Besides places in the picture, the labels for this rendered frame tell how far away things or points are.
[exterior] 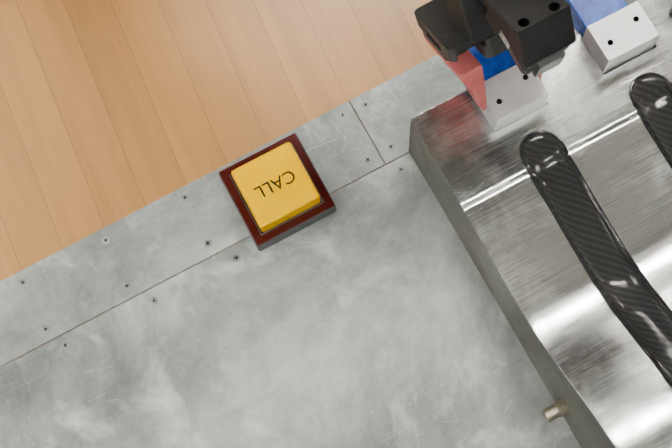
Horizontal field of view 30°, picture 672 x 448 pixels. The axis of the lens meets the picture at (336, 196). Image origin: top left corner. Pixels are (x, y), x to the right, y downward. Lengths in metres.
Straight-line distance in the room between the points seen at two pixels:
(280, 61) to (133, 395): 0.34
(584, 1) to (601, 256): 0.22
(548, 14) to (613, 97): 0.21
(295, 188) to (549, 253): 0.23
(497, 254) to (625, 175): 0.13
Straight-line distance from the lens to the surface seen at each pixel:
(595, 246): 1.07
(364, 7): 1.21
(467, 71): 0.99
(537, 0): 0.92
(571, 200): 1.07
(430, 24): 1.00
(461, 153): 1.07
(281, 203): 1.11
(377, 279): 1.13
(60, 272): 1.17
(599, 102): 1.09
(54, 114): 1.21
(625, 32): 1.09
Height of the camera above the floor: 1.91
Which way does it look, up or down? 74 degrees down
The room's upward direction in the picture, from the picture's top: 7 degrees counter-clockwise
